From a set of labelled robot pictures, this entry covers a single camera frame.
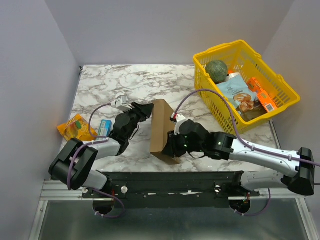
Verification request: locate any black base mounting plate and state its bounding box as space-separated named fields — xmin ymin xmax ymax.
xmin=51 ymin=171 xmax=292 ymax=210

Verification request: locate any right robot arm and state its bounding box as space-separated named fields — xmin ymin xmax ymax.
xmin=162 ymin=119 xmax=315 ymax=196

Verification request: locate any green round melon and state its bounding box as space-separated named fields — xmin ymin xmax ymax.
xmin=205 ymin=60 xmax=228 ymax=84

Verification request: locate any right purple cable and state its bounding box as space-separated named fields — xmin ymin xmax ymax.
xmin=172 ymin=89 xmax=320 ymax=217

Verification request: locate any brown cardboard box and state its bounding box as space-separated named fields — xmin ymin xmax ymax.
xmin=149 ymin=99 xmax=181 ymax=165

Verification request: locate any yellow plastic basket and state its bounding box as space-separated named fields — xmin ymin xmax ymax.
xmin=193 ymin=40 xmax=301 ymax=134

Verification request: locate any blue toothpaste box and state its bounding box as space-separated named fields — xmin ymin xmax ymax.
xmin=97 ymin=119 xmax=112 ymax=139

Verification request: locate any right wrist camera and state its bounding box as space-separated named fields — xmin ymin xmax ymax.
xmin=170 ymin=112 xmax=188 ymax=135

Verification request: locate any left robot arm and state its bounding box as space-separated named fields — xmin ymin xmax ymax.
xmin=48 ymin=102 xmax=154 ymax=198

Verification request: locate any orange candy bag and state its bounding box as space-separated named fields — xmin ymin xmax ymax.
xmin=57 ymin=114 xmax=98 ymax=141

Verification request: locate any orange snack box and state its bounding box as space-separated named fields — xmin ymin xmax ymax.
xmin=246 ymin=77 xmax=278 ymax=113

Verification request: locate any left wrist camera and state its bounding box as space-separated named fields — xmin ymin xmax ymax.
xmin=110 ymin=93 xmax=132 ymax=112

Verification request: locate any white orange bottle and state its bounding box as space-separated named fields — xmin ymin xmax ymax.
xmin=225 ymin=72 xmax=241 ymax=81

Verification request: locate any light blue snack pouch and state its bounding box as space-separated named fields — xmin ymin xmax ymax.
xmin=217 ymin=75 xmax=258 ymax=115

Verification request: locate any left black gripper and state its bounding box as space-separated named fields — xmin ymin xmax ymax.
xmin=124 ymin=104 xmax=155 ymax=142

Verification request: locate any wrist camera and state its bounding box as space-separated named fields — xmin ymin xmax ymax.
xmin=170 ymin=112 xmax=188 ymax=135
xmin=110 ymin=93 xmax=132 ymax=112

